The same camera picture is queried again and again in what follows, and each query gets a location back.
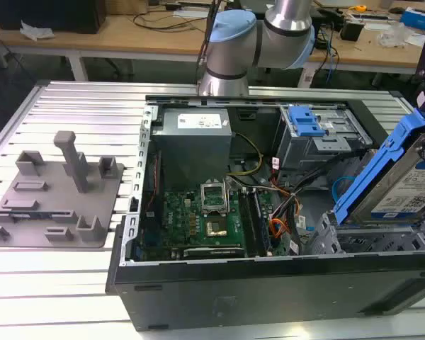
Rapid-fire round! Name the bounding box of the blue cardboard box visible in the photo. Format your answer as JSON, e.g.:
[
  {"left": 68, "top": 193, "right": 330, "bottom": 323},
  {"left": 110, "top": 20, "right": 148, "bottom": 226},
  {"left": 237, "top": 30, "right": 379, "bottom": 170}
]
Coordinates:
[{"left": 399, "top": 6, "right": 425, "bottom": 32}]

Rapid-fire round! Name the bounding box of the grey power supply unit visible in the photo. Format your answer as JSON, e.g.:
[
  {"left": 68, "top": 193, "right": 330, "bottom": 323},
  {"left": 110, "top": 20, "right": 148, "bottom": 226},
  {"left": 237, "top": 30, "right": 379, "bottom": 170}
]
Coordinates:
[{"left": 150, "top": 108, "right": 234, "bottom": 191}]

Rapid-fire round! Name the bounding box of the yellow black power wire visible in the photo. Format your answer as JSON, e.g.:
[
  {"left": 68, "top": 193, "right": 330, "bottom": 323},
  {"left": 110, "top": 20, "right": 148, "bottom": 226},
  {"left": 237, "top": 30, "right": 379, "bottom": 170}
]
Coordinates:
[{"left": 229, "top": 132, "right": 264, "bottom": 177}]

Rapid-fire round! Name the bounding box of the crumpled white paper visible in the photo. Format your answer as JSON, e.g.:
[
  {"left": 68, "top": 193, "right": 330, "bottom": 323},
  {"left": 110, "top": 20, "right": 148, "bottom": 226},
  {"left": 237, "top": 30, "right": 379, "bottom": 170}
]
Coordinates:
[{"left": 18, "top": 19, "right": 56, "bottom": 41}]

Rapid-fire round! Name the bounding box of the metal socket cover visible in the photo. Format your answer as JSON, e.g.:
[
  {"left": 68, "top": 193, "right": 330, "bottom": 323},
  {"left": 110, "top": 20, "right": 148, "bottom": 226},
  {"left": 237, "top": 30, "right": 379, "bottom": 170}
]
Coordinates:
[{"left": 200, "top": 181, "right": 232, "bottom": 215}]

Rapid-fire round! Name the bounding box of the small black box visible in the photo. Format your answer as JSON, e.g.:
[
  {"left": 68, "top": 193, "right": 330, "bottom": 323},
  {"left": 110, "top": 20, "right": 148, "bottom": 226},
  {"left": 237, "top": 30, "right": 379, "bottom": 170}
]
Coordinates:
[{"left": 340, "top": 19, "right": 367, "bottom": 41}]

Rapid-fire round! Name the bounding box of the blue disk wire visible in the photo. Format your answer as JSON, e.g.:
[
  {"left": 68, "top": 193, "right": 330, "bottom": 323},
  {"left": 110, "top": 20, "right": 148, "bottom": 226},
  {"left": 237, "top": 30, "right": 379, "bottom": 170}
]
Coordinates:
[{"left": 331, "top": 175, "right": 356, "bottom": 210}]

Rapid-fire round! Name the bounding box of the CPU socket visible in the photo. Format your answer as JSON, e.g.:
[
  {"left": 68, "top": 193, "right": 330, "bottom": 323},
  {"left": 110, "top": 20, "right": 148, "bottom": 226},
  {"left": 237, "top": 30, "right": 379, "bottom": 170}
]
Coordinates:
[{"left": 205, "top": 218, "right": 230, "bottom": 239}]

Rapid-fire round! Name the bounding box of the blue empty disk carrier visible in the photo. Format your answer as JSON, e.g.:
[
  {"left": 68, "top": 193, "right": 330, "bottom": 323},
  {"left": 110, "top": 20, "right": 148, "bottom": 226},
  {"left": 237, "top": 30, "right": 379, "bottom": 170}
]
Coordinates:
[{"left": 288, "top": 105, "right": 328, "bottom": 138}]

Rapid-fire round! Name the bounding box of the black graphics card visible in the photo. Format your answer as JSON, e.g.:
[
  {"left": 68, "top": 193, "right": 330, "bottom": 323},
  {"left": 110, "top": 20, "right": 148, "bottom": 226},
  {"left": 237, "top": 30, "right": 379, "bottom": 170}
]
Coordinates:
[{"left": 182, "top": 246, "right": 247, "bottom": 259}]

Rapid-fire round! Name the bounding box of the clear plastic bag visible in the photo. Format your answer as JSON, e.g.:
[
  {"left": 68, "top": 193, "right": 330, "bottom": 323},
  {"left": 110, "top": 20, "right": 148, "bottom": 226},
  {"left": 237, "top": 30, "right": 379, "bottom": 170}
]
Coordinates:
[{"left": 376, "top": 22, "right": 417, "bottom": 47}]

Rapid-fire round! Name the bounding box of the red black thin wire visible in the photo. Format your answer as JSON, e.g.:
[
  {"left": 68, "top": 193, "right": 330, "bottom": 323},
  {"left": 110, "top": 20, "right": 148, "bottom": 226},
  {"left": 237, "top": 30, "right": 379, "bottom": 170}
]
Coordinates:
[{"left": 144, "top": 151, "right": 163, "bottom": 214}]

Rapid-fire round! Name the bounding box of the wooden desk white frame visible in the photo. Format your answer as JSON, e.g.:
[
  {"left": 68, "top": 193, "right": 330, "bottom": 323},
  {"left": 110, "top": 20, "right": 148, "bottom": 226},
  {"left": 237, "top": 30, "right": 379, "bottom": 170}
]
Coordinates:
[
  {"left": 297, "top": 5, "right": 425, "bottom": 88},
  {"left": 0, "top": 6, "right": 213, "bottom": 83}
]

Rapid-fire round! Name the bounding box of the green motherboard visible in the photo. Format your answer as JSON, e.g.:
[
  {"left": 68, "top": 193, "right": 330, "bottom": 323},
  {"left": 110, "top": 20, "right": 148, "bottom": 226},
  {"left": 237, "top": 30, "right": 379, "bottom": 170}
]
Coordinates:
[{"left": 137, "top": 188, "right": 276, "bottom": 262}]

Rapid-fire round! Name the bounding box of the black sleeved wire bundle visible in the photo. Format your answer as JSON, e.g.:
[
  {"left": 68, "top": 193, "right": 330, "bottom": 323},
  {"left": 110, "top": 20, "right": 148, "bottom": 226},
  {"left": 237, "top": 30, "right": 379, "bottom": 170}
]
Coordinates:
[{"left": 268, "top": 155, "right": 371, "bottom": 256}]

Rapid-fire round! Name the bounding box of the orange wire bundle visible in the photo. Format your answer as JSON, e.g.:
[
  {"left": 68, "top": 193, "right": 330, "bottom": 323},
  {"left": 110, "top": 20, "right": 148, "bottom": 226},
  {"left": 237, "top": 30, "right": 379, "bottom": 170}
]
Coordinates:
[{"left": 268, "top": 217, "right": 292, "bottom": 242}]

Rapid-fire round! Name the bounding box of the grey metal drive cage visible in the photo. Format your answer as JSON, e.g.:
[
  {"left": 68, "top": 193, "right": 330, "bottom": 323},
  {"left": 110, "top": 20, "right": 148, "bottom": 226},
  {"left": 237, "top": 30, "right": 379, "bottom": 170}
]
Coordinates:
[{"left": 273, "top": 104, "right": 374, "bottom": 175}]

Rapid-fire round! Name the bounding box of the black RAM slot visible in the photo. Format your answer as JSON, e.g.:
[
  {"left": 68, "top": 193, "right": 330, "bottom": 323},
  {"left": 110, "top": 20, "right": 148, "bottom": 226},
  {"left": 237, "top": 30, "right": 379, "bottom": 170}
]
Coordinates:
[
  {"left": 239, "top": 190, "right": 259, "bottom": 259},
  {"left": 251, "top": 188, "right": 272, "bottom": 256}
]

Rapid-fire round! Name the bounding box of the hard disk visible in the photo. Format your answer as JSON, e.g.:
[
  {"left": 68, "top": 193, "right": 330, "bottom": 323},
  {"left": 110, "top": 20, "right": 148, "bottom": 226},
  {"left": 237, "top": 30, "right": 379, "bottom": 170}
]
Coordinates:
[{"left": 332, "top": 108, "right": 425, "bottom": 227}]

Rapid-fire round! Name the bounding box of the black open PC case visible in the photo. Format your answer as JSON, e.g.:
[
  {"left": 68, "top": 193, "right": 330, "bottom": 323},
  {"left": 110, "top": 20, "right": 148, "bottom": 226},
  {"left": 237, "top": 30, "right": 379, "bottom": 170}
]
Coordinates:
[{"left": 105, "top": 93, "right": 425, "bottom": 333}]

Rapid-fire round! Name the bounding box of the large black box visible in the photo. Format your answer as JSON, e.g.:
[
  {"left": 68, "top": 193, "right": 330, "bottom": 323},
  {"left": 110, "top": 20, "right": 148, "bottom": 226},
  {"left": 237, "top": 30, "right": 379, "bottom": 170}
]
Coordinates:
[{"left": 0, "top": 0, "right": 107, "bottom": 35}]

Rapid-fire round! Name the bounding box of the grey parts rack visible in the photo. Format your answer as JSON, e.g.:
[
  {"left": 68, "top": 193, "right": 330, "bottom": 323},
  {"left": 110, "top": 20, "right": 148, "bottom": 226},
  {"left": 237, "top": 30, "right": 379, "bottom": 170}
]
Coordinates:
[{"left": 0, "top": 130, "right": 125, "bottom": 249}]

